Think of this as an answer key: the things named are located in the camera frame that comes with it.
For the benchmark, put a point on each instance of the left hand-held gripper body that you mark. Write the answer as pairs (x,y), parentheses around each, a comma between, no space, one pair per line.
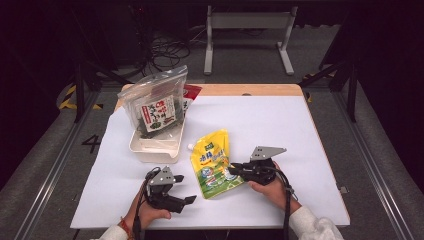
(162,178)

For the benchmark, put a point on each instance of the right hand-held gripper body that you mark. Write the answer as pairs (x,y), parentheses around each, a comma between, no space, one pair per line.
(265,153)

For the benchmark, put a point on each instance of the yellow spout pouch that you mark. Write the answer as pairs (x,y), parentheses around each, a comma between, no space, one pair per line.
(211,160)

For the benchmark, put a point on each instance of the white plastic storage box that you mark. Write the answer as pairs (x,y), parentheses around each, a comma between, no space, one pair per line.
(156,150)

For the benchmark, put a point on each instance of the clear bag of dark seaweed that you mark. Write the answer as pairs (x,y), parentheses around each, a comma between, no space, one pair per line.
(155,103)

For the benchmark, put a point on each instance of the red and white seasoning packet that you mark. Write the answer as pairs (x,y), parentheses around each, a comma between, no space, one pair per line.
(191,95)

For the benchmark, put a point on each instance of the person's left hand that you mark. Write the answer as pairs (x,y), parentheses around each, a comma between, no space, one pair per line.
(146,215)

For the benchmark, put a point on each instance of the person's right hand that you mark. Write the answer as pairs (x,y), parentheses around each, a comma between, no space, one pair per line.
(275,193)

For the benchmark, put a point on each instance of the white paper sheet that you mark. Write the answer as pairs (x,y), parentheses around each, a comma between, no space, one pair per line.
(266,123)

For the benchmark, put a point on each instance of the black metal stand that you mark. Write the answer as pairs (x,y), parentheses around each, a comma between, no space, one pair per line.
(351,90)
(80,86)

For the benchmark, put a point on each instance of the yellow and black floor tape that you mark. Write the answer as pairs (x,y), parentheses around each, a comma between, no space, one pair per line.
(68,98)

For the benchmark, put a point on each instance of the white metal stand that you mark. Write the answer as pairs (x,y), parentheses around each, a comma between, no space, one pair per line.
(248,20)

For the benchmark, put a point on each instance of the aluminium floor rail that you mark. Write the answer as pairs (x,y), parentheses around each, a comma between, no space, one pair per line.
(373,173)
(50,180)

